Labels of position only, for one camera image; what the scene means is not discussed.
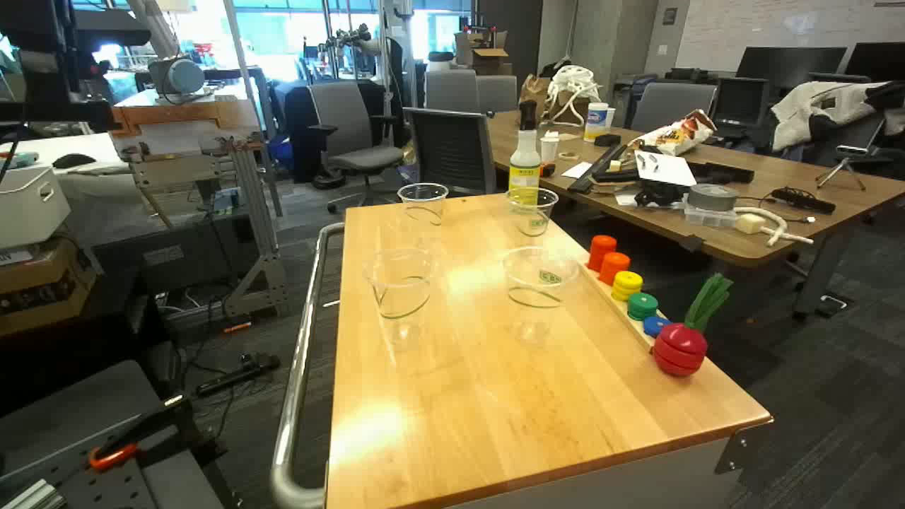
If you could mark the clear plastic cup green print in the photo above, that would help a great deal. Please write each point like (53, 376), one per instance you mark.
(539, 285)

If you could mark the clear wine glass left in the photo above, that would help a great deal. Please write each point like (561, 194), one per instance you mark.
(399, 296)

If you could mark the dark mesh office chair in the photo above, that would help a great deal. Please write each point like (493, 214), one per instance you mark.
(453, 152)

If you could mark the clear bottle yellow liquid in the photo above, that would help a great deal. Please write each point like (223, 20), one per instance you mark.
(525, 174)

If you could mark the orange toy cylinder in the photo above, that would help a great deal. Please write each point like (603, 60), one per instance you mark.
(616, 266)

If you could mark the gray office chair with armrests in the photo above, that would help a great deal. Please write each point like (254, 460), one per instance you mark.
(344, 118)

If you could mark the yellow toy cylinder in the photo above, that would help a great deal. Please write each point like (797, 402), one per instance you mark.
(627, 286)

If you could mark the green toy cylinder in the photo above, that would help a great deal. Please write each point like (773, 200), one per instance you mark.
(644, 306)

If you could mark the brown cardboard box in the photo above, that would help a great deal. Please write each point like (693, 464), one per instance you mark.
(490, 63)

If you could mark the white wipes canister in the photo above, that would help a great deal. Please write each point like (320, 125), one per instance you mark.
(597, 119)

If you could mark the blue toy cylinder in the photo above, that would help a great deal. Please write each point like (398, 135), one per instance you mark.
(655, 327)

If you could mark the white paper sheet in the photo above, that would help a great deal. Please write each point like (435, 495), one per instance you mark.
(667, 170)

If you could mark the red toy radish green leaves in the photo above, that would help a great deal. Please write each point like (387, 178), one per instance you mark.
(679, 351)

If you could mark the black power strip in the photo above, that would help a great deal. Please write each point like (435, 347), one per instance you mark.
(237, 374)

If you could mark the chip bag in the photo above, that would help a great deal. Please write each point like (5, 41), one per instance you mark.
(679, 130)

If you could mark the gray round container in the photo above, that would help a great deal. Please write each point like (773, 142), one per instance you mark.
(712, 203)

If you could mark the orange wooden workbench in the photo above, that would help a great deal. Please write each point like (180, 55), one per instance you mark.
(187, 112)

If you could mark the gray cylindrical device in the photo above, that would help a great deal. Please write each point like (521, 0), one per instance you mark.
(177, 74)

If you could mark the black remote device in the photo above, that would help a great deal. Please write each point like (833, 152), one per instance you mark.
(801, 200)

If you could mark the black computer monitor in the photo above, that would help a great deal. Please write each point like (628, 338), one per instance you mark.
(879, 58)
(791, 63)

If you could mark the black computer mouse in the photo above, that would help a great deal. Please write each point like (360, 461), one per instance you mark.
(74, 162)

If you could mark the white jacket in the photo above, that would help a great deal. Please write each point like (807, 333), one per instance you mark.
(821, 108)

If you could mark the brown wooden office desk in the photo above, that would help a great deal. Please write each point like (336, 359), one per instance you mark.
(850, 194)

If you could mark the black overhead shelf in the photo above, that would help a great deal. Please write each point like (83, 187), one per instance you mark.
(115, 27)

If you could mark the large cardboard box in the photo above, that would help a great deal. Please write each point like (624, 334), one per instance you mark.
(44, 285)

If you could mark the white storage bin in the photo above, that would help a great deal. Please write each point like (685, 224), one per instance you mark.
(29, 208)

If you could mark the gray perforated platform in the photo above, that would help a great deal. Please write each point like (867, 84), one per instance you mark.
(57, 415)

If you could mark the white side table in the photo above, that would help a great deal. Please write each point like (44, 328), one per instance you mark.
(32, 149)

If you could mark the aluminium frame stand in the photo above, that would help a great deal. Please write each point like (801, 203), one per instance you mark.
(255, 215)

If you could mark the small black tripod camera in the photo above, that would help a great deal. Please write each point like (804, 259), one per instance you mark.
(858, 149)

